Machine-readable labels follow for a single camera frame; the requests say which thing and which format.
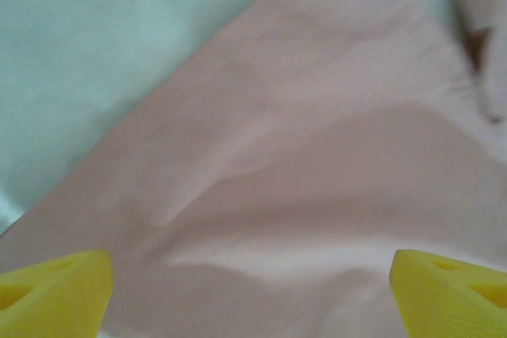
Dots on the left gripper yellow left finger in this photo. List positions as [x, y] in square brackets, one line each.
[47, 298]

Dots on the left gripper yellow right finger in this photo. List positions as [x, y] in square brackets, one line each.
[451, 302]

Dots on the pink shorts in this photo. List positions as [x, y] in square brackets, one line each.
[277, 116]

